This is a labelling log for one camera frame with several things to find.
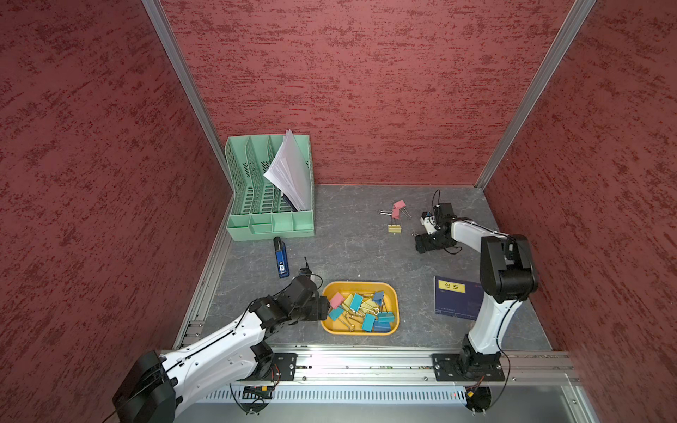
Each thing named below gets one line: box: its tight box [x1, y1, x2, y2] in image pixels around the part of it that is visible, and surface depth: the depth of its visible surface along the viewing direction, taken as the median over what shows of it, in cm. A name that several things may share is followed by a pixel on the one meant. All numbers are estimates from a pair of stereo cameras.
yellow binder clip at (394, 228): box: [387, 223, 402, 234], surface depth 108 cm
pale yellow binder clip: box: [361, 297, 380, 316], surface depth 85 cm
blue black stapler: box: [273, 236, 291, 279], surface depth 97 cm
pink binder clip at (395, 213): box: [377, 207, 401, 220], surface depth 112 cm
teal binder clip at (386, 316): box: [378, 311, 395, 323], surface depth 84 cm
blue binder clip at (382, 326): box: [373, 320, 392, 333], surface depth 81 cm
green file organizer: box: [223, 134, 315, 242], surface depth 104 cm
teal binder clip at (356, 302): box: [349, 293, 365, 312], surface depth 85 cm
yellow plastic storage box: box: [319, 280, 401, 337], surface depth 85 cm
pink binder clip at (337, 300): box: [329, 292, 345, 310], surface depth 85 cm
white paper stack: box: [263, 129, 313, 212], surface depth 96 cm
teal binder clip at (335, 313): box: [328, 304, 345, 322], surface depth 85 cm
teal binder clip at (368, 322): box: [361, 312, 377, 333], surface depth 82 cm
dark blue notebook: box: [433, 275, 484, 321], surface depth 90 cm
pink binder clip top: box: [393, 199, 413, 220], surface depth 115 cm
